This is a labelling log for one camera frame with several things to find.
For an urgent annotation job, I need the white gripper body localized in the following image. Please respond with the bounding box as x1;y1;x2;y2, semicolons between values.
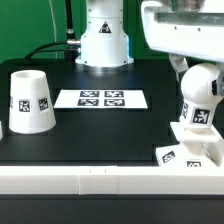
141;0;224;62

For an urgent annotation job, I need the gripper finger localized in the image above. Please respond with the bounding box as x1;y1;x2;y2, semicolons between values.
169;54;189;81
212;62;224;99

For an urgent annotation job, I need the white lamp bulb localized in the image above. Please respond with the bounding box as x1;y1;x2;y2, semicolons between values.
180;63;222;131

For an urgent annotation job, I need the white lamp base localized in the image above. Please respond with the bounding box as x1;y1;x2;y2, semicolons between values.
155;122;224;168

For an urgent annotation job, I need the white conical lamp shade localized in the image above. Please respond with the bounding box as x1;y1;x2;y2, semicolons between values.
9;70;56;134

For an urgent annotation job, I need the white marker sheet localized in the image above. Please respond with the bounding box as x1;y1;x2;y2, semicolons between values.
54;90;148;109

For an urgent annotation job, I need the white part at left edge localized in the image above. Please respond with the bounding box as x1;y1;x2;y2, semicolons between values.
0;121;3;141

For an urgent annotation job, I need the black cable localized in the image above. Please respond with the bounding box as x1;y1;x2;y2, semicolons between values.
23;0;82;61

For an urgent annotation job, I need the thin grey cable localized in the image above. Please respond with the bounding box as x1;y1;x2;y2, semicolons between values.
48;0;58;60

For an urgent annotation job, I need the white frame wall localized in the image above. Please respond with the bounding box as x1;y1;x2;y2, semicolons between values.
0;165;224;195

